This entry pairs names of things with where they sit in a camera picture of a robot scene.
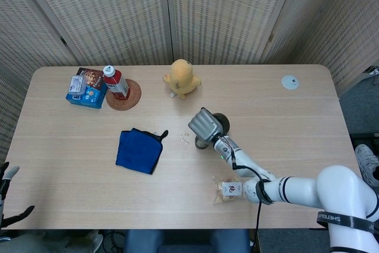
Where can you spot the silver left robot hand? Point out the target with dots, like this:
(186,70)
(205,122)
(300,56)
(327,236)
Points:
(6,176)

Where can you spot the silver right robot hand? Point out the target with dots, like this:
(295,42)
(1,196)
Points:
(205,125)

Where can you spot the black round object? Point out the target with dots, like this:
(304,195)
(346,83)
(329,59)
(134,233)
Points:
(224,122)

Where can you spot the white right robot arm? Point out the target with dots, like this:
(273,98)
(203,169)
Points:
(296,189)

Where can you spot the yellow plush duck toy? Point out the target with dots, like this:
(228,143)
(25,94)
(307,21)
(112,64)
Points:
(183,81)

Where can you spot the clear bag of snacks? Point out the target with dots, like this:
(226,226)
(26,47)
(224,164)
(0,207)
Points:
(228,189)

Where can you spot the blue microfiber cloth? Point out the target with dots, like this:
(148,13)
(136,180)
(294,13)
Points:
(136,152)

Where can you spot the round woven rattan coaster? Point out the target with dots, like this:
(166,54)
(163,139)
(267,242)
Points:
(133,99)

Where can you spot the red juice bottle white cap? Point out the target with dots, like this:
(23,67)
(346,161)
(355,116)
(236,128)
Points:
(117,85)

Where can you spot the blue snack box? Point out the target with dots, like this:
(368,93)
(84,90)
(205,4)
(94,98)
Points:
(89,101)

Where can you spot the small clear plastic box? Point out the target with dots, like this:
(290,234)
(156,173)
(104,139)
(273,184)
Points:
(77,84)

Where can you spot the blue seat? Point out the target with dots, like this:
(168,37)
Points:
(183,241)

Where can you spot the brown cookie box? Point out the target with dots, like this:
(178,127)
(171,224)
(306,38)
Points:
(95,78)

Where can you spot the woven folding screen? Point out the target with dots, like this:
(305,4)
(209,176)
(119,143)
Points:
(118,13)

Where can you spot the black stand base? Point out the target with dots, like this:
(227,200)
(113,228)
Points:
(364,140)

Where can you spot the white sneaker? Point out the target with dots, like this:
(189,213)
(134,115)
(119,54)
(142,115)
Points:
(365,158)

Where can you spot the white power strip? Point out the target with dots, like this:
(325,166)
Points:
(373,70)

